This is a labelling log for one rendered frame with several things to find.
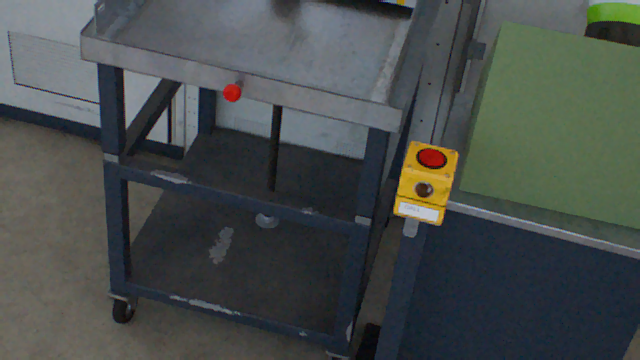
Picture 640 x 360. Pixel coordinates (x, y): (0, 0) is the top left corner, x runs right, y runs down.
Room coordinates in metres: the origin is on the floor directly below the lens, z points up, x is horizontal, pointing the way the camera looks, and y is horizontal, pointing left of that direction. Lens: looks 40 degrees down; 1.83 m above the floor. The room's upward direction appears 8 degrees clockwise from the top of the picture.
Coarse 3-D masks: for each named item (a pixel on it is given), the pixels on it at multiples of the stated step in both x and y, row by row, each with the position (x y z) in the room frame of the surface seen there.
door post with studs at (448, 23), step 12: (456, 0) 2.05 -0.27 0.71; (444, 12) 2.05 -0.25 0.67; (456, 12) 2.05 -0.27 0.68; (444, 24) 2.05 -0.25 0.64; (444, 36) 2.05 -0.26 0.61; (444, 48) 2.05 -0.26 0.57; (444, 60) 2.05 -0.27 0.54; (432, 72) 2.05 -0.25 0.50; (444, 72) 2.05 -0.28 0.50; (432, 84) 2.05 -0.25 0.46; (432, 96) 2.05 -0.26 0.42; (432, 108) 2.05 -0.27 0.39; (420, 120) 2.05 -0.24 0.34; (432, 120) 2.05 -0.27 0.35; (420, 132) 2.05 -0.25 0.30
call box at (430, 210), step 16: (416, 144) 1.22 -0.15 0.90; (416, 160) 1.17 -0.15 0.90; (448, 160) 1.18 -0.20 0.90; (416, 176) 1.15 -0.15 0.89; (432, 176) 1.14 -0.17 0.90; (448, 176) 1.15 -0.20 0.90; (400, 192) 1.15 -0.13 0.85; (448, 192) 1.14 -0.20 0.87; (400, 208) 1.15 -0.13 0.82; (416, 208) 1.14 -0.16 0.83; (432, 208) 1.14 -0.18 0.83
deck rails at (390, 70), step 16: (112, 0) 1.55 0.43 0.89; (128, 0) 1.62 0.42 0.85; (144, 0) 1.62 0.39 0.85; (96, 16) 1.48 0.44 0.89; (112, 16) 1.55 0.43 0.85; (128, 16) 1.56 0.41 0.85; (400, 16) 1.70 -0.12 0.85; (416, 16) 1.67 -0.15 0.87; (96, 32) 1.48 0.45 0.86; (112, 32) 1.50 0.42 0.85; (400, 32) 1.63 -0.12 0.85; (400, 48) 1.47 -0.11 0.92; (384, 64) 1.51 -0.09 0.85; (400, 64) 1.51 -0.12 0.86; (384, 80) 1.46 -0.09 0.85; (384, 96) 1.41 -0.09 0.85
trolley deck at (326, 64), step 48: (192, 0) 1.66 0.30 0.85; (240, 0) 1.68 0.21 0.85; (288, 0) 1.71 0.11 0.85; (336, 0) 1.73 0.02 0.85; (432, 0) 1.79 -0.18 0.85; (96, 48) 1.48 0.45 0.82; (144, 48) 1.46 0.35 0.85; (192, 48) 1.48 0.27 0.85; (240, 48) 1.51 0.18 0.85; (288, 48) 1.53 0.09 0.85; (336, 48) 1.55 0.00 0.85; (384, 48) 1.57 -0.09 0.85; (288, 96) 1.42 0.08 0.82; (336, 96) 1.40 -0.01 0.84
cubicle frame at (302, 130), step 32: (448, 64) 2.13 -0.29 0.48; (192, 96) 2.16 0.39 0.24; (416, 96) 2.05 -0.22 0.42; (192, 128) 2.16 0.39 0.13; (224, 128) 2.14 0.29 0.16; (256, 128) 2.12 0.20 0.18; (288, 128) 2.11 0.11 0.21; (320, 128) 2.09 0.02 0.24; (352, 128) 2.08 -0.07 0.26; (416, 128) 2.05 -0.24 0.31; (352, 160) 2.08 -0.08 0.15
